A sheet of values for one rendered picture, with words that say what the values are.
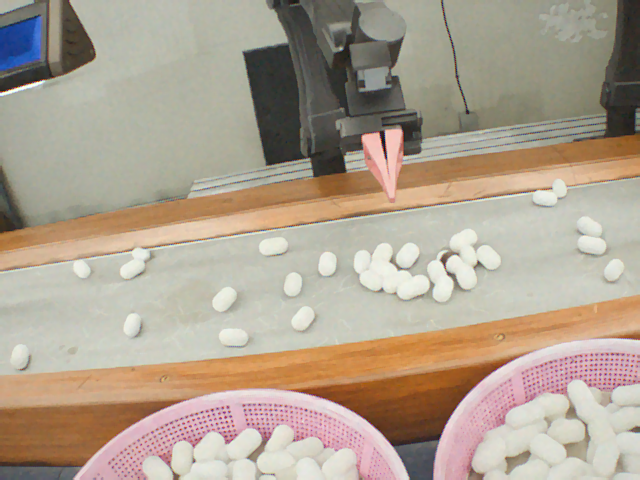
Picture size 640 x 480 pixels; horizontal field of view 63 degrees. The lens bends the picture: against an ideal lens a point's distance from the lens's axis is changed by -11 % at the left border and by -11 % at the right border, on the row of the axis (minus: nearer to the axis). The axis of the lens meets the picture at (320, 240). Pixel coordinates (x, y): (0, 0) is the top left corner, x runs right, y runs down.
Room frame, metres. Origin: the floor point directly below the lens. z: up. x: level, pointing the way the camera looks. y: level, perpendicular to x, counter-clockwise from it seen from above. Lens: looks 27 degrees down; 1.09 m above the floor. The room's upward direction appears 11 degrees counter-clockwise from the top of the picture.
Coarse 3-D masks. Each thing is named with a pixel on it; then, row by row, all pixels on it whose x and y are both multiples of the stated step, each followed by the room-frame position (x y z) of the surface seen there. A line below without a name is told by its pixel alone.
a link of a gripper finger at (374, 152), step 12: (408, 132) 0.67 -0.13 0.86; (372, 144) 0.63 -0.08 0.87; (384, 144) 0.67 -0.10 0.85; (408, 144) 0.67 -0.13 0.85; (420, 144) 0.66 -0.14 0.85; (372, 156) 0.62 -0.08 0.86; (384, 156) 0.67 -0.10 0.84; (372, 168) 0.65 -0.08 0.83; (384, 168) 0.61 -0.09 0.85; (384, 180) 0.61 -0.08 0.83
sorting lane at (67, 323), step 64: (576, 192) 0.67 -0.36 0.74; (128, 256) 0.74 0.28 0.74; (192, 256) 0.70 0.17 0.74; (256, 256) 0.66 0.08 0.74; (320, 256) 0.63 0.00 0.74; (512, 256) 0.54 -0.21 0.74; (576, 256) 0.51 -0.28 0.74; (0, 320) 0.62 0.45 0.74; (64, 320) 0.59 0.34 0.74; (192, 320) 0.54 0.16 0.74; (256, 320) 0.52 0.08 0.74; (320, 320) 0.50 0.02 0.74; (384, 320) 0.47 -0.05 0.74; (448, 320) 0.45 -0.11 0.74
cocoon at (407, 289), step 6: (414, 276) 0.51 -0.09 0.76; (420, 276) 0.51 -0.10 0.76; (402, 282) 0.50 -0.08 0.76; (408, 282) 0.50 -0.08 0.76; (414, 282) 0.50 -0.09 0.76; (420, 282) 0.50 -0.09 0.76; (426, 282) 0.50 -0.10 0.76; (402, 288) 0.50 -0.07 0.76; (408, 288) 0.50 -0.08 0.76; (414, 288) 0.50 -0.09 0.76; (420, 288) 0.50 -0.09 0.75; (426, 288) 0.50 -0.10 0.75; (402, 294) 0.50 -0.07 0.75; (408, 294) 0.49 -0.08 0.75; (414, 294) 0.50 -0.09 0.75; (420, 294) 0.50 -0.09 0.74
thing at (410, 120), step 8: (392, 112) 0.65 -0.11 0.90; (400, 112) 0.65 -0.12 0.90; (408, 112) 0.65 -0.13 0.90; (416, 112) 0.65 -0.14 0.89; (344, 120) 0.66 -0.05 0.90; (352, 120) 0.65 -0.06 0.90; (384, 120) 0.65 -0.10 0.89; (392, 120) 0.65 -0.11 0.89; (400, 120) 0.65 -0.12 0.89; (408, 120) 0.65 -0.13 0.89; (416, 120) 0.65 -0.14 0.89; (408, 128) 0.67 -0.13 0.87; (416, 128) 0.67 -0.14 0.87; (352, 144) 0.69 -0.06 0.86; (360, 144) 0.68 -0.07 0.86; (344, 152) 0.68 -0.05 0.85
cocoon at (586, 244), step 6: (582, 240) 0.52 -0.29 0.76; (588, 240) 0.51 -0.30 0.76; (594, 240) 0.51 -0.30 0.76; (600, 240) 0.50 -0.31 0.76; (582, 246) 0.51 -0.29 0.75; (588, 246) 0.51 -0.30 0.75; (594, 246) 0.50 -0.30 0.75; (600, 246) 0.50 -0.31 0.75; (588, 252) 0.51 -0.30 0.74; (594, 252) 0.50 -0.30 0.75; (600, 252) 0.50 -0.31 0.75
